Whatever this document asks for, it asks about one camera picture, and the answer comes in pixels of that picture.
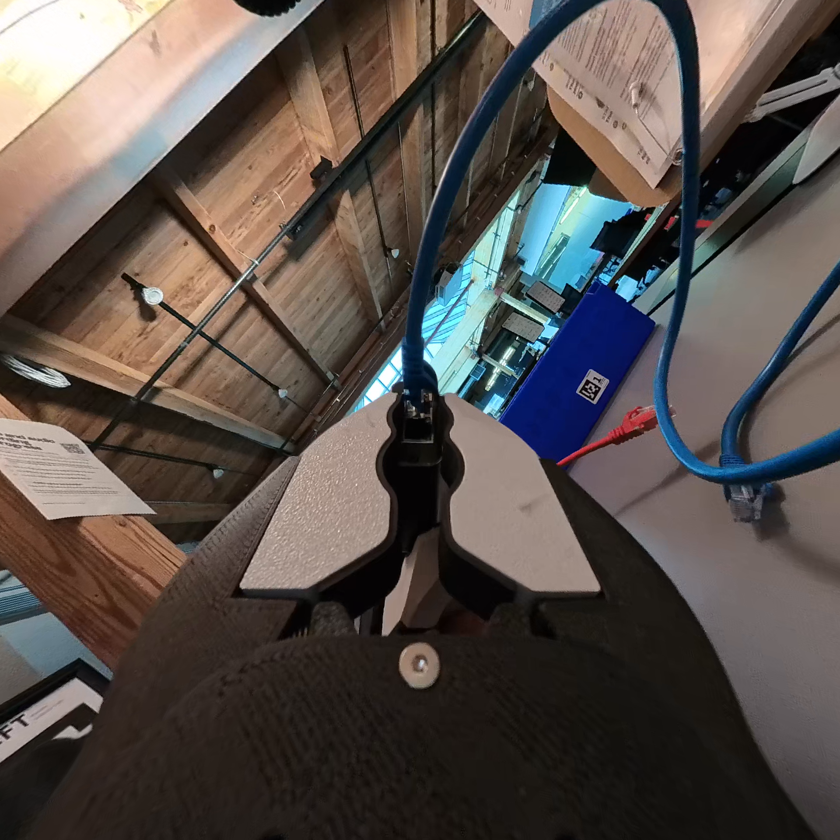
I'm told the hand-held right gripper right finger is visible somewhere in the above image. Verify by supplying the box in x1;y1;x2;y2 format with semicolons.
435;392;602;622

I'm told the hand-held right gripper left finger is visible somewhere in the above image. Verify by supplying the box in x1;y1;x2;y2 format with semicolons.
238;394;403;618

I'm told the black network adapter box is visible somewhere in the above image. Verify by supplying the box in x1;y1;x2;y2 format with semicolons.
382;386;455;553

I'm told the red ethernet cable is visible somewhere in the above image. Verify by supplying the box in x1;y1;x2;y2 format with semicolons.
556;404;678;468

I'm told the blue storage bin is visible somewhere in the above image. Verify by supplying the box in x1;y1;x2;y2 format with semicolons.
497;281;658;465

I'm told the blue ethernet cable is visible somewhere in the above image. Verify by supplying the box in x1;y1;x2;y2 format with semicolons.
392;0;840;524

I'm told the grey desk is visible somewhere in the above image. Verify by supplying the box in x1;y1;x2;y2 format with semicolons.
556;157;840;840

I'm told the white paper notice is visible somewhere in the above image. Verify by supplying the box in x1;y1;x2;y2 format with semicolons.
0;415;156;522

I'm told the black framed sign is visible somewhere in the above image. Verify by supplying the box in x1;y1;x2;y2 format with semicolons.
0;658;110;770

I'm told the white stand base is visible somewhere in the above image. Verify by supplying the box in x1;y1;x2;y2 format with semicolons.
789;97;840;186

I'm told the wooden post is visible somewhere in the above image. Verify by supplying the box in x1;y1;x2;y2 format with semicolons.
0;392;189;672

